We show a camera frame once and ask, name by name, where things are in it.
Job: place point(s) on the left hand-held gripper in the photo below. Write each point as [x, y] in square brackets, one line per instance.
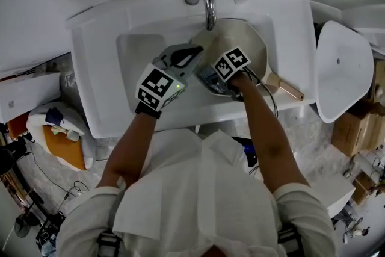
[156, 84]

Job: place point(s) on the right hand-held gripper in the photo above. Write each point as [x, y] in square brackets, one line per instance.
[231, 63]

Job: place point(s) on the grey scrubbing sponge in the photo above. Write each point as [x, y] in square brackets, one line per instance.
[210, 82]

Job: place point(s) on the person's left forearm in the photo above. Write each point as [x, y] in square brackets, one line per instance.
[129, 150]

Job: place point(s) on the person's right forearm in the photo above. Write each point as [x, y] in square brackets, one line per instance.
[267, 129]

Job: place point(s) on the black wristband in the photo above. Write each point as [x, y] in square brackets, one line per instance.
[149, 112]

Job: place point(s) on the white sink vanity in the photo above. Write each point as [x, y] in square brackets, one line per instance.
[102, 69]

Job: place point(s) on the chrome faucet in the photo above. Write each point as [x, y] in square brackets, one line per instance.
[210, 9]

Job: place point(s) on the black device with blue screen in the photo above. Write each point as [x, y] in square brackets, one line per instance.
[249, 153]

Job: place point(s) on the navy blue cloth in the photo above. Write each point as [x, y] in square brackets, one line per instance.
[54, 116]

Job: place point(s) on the white loose ceramic basin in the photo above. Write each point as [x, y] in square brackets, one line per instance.
[340, 84]

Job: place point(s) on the orange board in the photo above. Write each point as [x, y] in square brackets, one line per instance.
[66, 150]

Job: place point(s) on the person's white shirt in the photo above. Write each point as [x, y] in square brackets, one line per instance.
[195, 195]

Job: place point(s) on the long white box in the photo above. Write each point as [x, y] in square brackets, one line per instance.
[30, 96]

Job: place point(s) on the white sack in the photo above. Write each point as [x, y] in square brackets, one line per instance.
[34, 121]

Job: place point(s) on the large cardboard box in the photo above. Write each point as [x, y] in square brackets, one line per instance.
[349, 135]

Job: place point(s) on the white ceramic fixture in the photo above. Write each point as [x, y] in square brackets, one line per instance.
[373, 21]

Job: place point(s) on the small brown box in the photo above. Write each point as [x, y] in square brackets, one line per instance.
[380, 81]

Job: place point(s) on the black swivel chair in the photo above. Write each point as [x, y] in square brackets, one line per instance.
[7, 156]

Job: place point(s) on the white cabinet panel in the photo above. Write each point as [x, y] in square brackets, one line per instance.
[337, 192]

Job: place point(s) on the black and silver appliance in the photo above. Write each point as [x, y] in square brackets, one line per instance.
[49, 233]

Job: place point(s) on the black floor fan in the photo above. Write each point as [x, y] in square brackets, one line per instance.
[22, 227]

